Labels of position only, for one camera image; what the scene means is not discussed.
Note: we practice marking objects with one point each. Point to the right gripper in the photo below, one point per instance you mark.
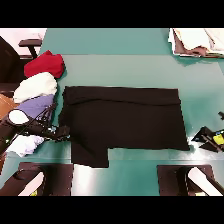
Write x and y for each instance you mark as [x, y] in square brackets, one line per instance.
[213, 140]

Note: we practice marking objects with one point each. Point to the black T-shirt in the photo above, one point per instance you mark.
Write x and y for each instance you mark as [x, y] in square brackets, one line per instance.
[126, 120]

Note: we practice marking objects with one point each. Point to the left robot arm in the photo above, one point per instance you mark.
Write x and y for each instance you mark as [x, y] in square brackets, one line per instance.
[18, 117]

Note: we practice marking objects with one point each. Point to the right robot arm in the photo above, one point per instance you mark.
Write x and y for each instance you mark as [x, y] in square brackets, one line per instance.
[204, 180]

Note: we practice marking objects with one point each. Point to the brown garment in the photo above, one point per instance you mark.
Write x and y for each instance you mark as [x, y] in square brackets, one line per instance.
[193, 51]

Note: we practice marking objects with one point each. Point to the cream garment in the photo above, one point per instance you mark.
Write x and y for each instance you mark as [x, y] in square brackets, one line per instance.
[200, 38]

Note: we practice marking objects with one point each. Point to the red garment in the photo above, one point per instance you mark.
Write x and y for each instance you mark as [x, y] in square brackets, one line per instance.
[45, 65]

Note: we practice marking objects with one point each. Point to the white garment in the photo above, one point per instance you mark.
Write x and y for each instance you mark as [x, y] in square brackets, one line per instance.
[35, 86]

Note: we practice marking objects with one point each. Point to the pale lilac garment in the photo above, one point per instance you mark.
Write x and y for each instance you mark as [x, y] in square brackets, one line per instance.
[25, 145]

